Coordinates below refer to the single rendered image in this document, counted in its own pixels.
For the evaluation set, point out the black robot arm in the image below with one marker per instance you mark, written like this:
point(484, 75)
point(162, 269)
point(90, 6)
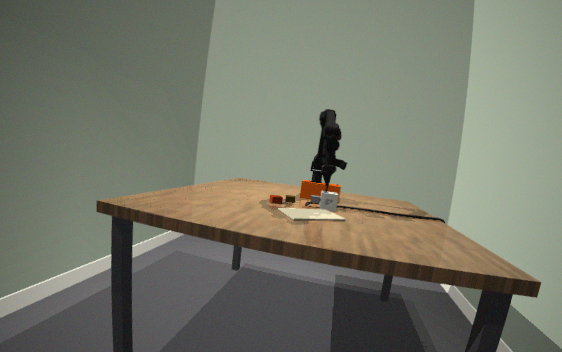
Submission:
point(328, 143)

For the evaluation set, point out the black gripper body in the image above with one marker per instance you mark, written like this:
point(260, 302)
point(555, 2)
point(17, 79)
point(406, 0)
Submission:
point(327, 162)

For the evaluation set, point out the beige flat rectangular sheet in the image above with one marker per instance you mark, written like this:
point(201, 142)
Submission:
point(310, 214)

